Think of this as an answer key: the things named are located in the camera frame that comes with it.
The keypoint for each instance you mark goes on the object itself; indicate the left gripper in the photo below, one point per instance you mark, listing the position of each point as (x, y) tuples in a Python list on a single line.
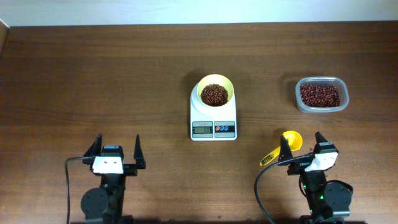
[(139, 159)]

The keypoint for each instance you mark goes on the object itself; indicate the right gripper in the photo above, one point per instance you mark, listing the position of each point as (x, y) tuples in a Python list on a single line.
[(285, 152)]

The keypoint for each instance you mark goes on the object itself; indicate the yellow measuring scoop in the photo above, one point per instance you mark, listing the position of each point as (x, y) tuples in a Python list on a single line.
[(295, 142)]

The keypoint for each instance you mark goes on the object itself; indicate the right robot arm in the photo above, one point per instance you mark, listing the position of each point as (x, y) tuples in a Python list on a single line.
[(328, 200)]

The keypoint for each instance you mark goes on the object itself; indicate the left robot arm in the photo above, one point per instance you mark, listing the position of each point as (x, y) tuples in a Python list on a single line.
[(104, 204)]

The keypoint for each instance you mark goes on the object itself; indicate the white digital kitchen scale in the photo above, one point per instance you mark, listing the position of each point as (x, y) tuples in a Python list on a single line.
[(212, 123)]

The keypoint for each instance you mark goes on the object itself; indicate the red beans in bowl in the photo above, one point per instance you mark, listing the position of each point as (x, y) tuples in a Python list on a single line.
[(214, 95)]

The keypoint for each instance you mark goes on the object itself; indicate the pale yellow plastic bowl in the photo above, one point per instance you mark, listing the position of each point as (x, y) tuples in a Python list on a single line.
[(214, 79)]

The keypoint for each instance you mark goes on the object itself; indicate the clear plastic food container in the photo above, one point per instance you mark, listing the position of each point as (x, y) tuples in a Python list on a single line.
[(338, 83)]

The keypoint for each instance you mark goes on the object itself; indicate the red beans in container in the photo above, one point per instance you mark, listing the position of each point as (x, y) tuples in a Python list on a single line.
[(319, 96)]

